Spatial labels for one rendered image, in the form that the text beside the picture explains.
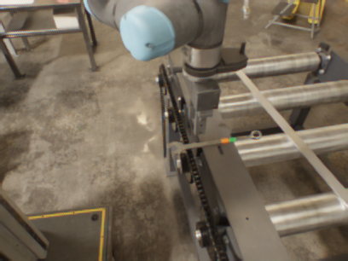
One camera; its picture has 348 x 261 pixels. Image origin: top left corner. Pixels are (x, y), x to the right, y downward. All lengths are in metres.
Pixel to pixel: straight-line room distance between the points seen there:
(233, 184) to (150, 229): 1.27
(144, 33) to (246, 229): 0.44
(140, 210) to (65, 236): 0.56
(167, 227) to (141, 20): 1.61
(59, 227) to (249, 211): 1.21
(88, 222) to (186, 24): 1.34
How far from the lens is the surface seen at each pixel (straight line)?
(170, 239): 1.84
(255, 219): 0.62
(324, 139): 1.25
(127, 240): 1.87
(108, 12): 0.49
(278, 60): 1.67
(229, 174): 0.67
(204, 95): 0.52
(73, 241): 1.58
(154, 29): 0.39
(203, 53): 0.50
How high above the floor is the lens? 1.71
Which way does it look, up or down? 46 degrees down
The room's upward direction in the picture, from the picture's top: straight up
